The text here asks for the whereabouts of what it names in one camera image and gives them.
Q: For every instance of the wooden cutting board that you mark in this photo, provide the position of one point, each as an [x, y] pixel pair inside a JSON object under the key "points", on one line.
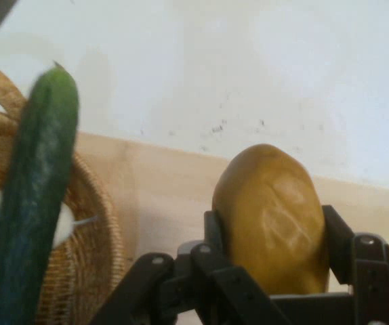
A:
{"points": [[160, 189]]}

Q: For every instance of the brown potato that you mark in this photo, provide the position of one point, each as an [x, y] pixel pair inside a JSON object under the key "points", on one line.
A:
{"points": [[272, 216]]}

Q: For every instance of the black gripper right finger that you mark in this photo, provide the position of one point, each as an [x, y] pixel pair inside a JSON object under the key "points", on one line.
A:
{"points": [[367, 264]]}

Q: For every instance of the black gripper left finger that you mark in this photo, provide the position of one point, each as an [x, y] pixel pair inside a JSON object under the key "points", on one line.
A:
{"points": [[225, 281]]}

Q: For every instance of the long dark green cucumber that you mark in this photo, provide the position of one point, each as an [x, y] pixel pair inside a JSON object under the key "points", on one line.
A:
{"points": [[35, 189]]}

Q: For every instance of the white radish with green leaves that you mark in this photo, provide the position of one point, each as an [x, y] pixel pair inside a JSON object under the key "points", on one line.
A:
{"points": [[63, 223]]}

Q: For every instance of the woven wicker basket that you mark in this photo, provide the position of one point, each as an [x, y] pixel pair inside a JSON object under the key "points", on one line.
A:
{"points": [[89, 257]]}

